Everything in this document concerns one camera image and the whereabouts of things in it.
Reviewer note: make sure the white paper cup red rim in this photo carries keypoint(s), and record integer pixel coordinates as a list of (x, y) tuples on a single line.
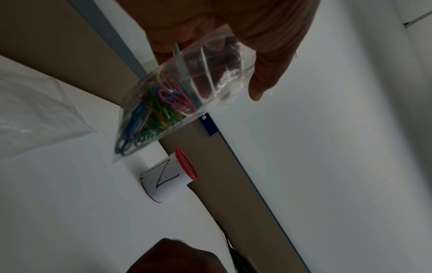
[(168, 181)]

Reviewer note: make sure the blue number sign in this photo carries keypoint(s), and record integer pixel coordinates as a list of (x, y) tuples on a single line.
[(208, 124)]

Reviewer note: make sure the clear zip plastic bag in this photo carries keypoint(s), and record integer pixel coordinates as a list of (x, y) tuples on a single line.
[(33, 112), (209, 64)]

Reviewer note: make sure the person's left hand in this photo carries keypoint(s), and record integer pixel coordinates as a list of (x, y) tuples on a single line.
[(263, 32)]

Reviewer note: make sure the person's right hand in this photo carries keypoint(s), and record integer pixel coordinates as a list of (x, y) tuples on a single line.
[(175, 258)]

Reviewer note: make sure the bundle of colourful paper clips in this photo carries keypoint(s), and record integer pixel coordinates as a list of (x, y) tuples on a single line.
[(158, 109)]

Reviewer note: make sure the glass topped desk partition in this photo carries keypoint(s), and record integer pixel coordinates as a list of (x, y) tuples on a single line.
[(60, 40)]

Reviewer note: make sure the beige desk partition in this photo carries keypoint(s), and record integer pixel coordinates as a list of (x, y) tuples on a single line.
[(229, 192)]

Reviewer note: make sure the grey ceiling rail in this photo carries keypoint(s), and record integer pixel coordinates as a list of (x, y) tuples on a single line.
[(416, 20)]

